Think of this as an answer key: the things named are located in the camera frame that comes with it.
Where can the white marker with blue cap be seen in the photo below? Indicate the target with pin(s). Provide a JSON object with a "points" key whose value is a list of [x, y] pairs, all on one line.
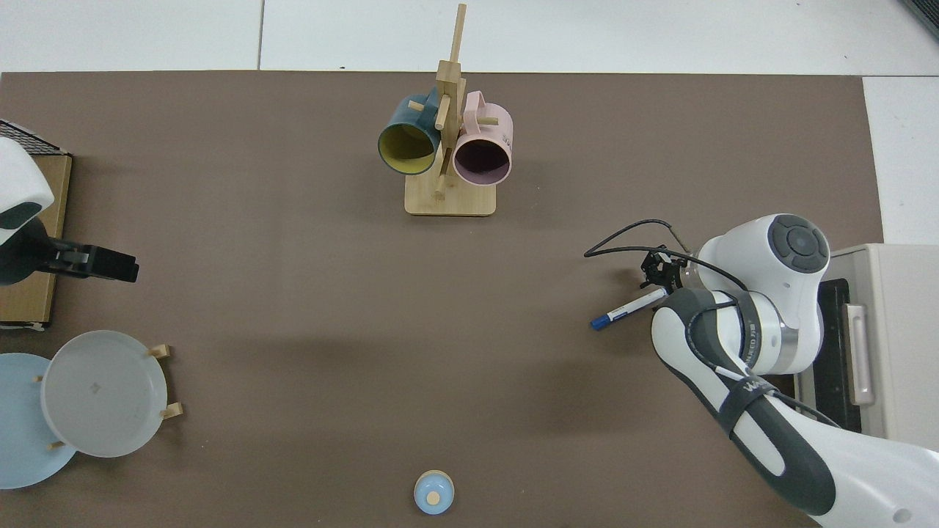
{"points": [[627, 309]]}

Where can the grey plate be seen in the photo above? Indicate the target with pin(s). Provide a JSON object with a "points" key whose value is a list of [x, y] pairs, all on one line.
{"points": [[103, 396]]}

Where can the wooden plate rack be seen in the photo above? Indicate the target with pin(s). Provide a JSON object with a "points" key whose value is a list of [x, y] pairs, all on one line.
{"points": [[172, 411]]}

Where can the light blue plate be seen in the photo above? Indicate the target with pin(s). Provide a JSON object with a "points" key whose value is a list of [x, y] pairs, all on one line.
{"points": [[22, 440]]}

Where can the pink cup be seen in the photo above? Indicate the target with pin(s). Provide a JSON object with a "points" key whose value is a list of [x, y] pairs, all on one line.
{"points": [[488, 132]]}

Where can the wooden cup stand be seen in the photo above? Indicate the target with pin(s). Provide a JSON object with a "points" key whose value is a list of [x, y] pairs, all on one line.
{"points": [[449, 198]]}

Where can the pale toaster oven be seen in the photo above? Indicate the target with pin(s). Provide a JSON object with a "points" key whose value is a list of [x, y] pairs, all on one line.
{"points": [[891, 337]]}

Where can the brown table cloth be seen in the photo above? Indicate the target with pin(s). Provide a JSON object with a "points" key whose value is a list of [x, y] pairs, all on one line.
{"points": [[367, 330]]}

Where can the dark teal cup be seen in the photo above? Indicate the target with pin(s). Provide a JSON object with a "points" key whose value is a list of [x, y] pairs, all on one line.
{"points": [[400, 121]]}

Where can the small blue round bell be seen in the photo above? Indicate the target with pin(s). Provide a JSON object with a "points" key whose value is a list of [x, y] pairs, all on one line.
{"points": [[433, 493]]}

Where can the dark grey panel corner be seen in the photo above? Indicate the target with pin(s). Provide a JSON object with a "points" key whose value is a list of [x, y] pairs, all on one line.
{"points": [[926, 13]]}

